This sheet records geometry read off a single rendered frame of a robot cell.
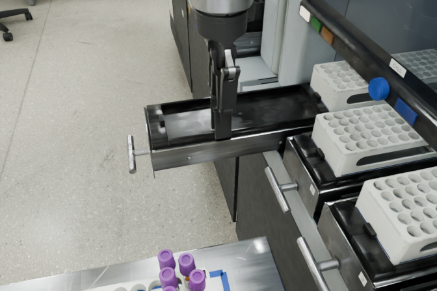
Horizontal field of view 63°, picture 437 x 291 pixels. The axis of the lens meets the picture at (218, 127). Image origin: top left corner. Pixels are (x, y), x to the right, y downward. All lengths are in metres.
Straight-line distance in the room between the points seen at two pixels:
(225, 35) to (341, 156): 0.25
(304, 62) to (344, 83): 0.11
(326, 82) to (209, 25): 0.30
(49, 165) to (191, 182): 0.69
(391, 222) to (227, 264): 0.21
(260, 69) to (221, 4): 0.51
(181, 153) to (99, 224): 0.97
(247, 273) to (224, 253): 0.04
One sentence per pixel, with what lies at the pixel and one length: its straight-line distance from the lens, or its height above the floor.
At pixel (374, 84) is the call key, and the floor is 0.99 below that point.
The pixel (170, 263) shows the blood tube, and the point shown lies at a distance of 0.36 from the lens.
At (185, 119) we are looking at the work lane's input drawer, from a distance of 0.70.
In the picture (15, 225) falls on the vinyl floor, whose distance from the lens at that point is 1.71.
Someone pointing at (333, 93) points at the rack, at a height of 0.86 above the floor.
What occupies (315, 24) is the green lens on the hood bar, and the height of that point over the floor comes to 0.98.
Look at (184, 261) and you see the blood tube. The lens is 0.36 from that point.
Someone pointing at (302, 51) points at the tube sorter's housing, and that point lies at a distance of 0.78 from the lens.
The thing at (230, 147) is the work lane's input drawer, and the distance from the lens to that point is 0.66.
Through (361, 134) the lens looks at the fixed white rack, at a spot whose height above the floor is 0.86.
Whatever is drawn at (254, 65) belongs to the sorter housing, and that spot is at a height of 0.73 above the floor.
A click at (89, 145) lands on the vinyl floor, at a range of 1.92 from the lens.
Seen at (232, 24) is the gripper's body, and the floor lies 1.03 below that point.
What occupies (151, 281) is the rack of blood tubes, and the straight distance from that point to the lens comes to 0.41.
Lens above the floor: 1.25
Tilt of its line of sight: 41 degrees down
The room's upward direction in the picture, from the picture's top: straight up
